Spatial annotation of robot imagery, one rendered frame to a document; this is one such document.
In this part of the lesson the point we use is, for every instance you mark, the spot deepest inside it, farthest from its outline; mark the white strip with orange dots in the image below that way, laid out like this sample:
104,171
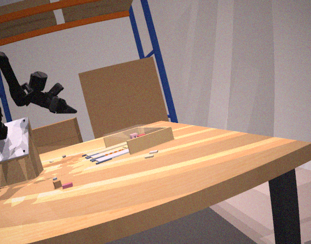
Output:
108,152

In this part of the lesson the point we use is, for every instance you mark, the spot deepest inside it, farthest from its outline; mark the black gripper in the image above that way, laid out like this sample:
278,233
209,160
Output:
56,105

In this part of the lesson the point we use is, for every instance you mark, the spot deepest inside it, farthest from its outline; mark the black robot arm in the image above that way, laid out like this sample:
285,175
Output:
36,85

